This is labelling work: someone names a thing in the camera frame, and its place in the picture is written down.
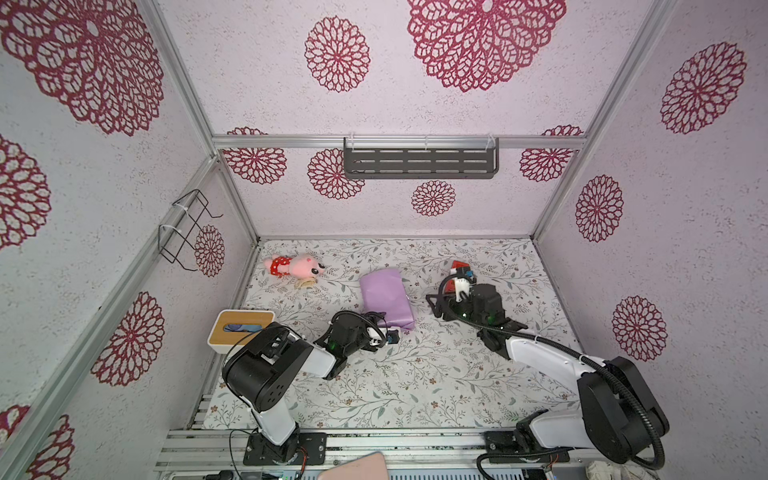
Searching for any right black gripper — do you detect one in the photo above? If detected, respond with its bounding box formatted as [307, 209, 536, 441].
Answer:
[427, 288, 487, 335]

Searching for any pink wrapping paper sheet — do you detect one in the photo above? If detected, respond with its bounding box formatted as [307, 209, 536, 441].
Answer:
[359, 268, 415, 331]

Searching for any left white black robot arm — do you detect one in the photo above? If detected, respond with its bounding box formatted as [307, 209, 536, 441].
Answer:
[221, 310, 400, 449]

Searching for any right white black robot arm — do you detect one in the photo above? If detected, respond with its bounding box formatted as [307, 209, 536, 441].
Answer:
[425, 267, 670, 471]

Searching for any white wooden tissue box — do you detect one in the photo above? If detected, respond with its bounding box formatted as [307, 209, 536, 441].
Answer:
[207, 309, 275, 354]

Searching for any red tape dispenser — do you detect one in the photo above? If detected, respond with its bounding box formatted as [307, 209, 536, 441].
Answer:
[451, 260, 474, 280]

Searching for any pink plush toy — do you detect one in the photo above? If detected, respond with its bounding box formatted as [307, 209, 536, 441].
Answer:
[263, 254, 325, 280]

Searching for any pink cloth at bottom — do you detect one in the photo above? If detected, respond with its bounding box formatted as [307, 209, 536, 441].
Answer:
[317, 452, 390, 480]

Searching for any white cloth bottom right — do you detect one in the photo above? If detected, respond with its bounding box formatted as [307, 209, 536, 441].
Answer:
[586, 461, 659, 480]

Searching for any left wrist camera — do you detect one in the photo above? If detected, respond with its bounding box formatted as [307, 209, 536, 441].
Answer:
[366, 327, 389, 351]

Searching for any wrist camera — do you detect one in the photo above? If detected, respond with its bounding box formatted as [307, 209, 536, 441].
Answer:
[366, 327, 389, 351]
[453, 275, 477, 303]

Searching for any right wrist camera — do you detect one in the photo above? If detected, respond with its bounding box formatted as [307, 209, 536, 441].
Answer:
[453, 275, 477, 303]

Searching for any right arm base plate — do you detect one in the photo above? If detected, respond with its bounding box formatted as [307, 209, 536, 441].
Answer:
[484, 430, 570, 464]

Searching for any grey wall shelf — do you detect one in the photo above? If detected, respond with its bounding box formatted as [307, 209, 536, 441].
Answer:
[342, 136, 499, 180]

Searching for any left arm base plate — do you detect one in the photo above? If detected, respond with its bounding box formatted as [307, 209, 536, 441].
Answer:
[243, 430, 327, 466]

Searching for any black wire wall rack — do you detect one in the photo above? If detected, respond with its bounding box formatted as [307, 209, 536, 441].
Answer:
[156, 189, 226, 277]

